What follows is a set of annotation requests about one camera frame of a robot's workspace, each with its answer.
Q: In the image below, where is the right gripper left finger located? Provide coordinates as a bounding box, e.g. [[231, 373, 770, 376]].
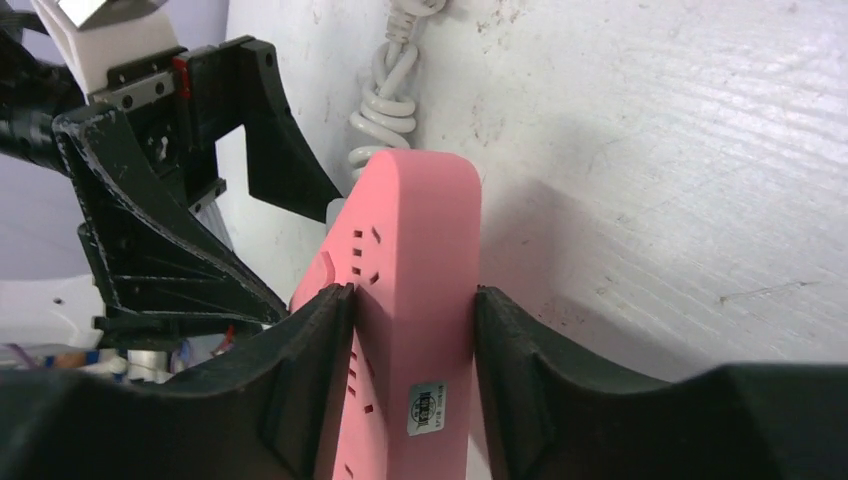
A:
[[1, 284, 356, 479]]

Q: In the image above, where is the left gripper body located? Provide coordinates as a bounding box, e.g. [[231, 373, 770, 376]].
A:
[[1, 1, 184, 166]]

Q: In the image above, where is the pink triangular socket adapter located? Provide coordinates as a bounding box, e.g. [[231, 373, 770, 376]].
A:
[[290, 149, 481, 479]]

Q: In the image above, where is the white cord with plug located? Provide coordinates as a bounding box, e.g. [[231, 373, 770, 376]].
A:
[[347, 0, 448, 180]]

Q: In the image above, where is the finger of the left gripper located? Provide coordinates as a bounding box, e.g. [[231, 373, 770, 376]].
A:
[[53, 104, 287, 351], [175, 36, 340, 222]]

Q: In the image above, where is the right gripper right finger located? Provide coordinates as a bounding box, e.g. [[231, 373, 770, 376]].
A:
[[474, 287, 847, 479]]

